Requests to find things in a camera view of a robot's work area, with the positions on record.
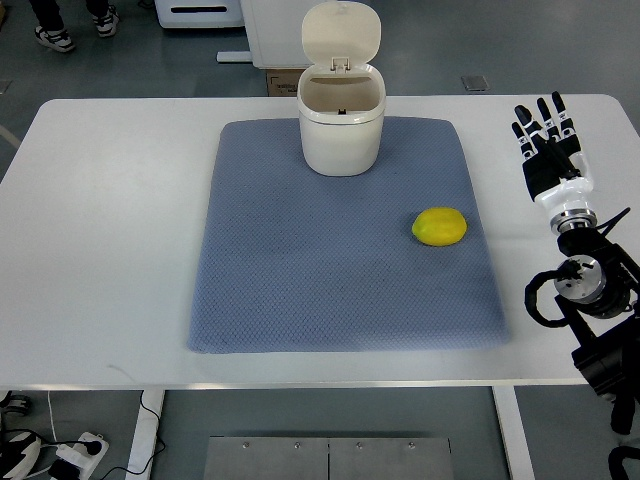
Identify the blue quilted mat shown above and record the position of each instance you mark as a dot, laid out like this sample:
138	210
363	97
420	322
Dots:
294	261

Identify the yellow lemon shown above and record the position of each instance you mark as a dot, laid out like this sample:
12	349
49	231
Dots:
439	226

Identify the metal floor plate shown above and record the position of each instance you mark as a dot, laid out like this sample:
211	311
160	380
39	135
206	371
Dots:
328	458

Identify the white table leg left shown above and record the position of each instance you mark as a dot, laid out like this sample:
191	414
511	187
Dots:
145	442

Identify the white table leg right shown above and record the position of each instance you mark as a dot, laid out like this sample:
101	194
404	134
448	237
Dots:
512	433

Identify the black white sneaker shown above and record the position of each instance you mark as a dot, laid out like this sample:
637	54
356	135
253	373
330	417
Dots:
58	40
106	25

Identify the cream trash bin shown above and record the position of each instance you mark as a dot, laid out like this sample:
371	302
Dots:
341	112

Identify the black white shoe lower edge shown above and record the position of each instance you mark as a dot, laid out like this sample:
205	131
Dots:
14	404

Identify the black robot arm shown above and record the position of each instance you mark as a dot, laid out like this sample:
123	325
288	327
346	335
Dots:
595	293

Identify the cardboard box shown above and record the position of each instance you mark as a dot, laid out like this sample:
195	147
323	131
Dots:
283	82

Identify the black white shoe bottom left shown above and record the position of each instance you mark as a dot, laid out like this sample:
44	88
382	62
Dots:
19	455

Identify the cream trash bin lid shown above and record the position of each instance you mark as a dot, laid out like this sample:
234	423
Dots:
345	31

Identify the white appliance with slot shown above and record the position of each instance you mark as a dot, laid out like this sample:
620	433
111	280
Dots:
205	14

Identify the grey floor socket plate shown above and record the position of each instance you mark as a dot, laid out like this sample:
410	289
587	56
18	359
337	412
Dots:
475	83

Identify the white power strip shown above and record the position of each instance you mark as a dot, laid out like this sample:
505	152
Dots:
85	453

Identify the white table leg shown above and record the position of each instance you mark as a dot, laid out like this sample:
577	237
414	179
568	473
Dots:
512	433
145	442

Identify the white cabinet base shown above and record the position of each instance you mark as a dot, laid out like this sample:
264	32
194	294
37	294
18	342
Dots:
273	30

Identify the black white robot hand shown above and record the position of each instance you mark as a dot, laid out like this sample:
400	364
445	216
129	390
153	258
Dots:
555	168

